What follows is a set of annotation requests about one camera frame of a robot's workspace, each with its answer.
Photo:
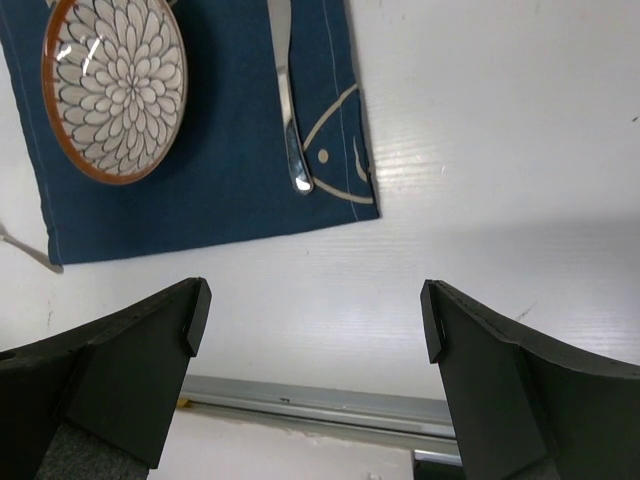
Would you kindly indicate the floral ceramic plate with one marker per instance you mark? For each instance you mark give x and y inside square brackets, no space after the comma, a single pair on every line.
[114,78]

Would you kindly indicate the blue whale placemat cloth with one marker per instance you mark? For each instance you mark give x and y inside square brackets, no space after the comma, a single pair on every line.
[225,180]

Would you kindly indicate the front aluminium rail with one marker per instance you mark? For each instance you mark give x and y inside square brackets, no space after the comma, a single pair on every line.
[423,426]

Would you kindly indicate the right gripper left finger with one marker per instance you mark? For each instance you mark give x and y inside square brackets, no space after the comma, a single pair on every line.
[97,401]

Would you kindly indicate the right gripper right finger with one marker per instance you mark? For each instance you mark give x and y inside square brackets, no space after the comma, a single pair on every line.
[525,405]

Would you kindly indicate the silver table knife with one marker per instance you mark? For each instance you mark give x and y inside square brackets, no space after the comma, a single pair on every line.
[280,18]

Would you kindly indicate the silver fork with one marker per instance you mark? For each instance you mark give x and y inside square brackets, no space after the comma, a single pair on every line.
[34,254]

